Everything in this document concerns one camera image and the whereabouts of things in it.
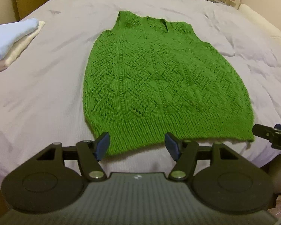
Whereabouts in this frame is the folded cream cloth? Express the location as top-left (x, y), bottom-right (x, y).
top-left (0, 21), bottom-right (45, 68)

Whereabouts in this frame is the bed with lilac sheet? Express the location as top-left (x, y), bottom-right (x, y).
top-left (0, 0), bottom-right (281, 190)

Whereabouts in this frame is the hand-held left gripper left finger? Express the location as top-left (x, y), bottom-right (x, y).
top-left (35, 132), bottom-right (110, 182)

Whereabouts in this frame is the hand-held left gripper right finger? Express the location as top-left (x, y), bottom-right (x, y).
top-left (165, 132), bottom-right (243, 182)

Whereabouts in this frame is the folded light blue cloth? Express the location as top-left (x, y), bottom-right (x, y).
top-left (0, 18), bottom-right (40, 60)

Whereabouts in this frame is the green knitted vest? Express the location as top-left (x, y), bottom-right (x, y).
top-left (82, 10), bottom-right (255, 157)

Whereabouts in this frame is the cream headboard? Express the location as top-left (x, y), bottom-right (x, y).
top-left (238, 3), bottom-right (281, 50)

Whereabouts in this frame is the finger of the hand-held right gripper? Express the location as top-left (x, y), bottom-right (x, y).
top-left (252, 123), bottom-right (275, 144)

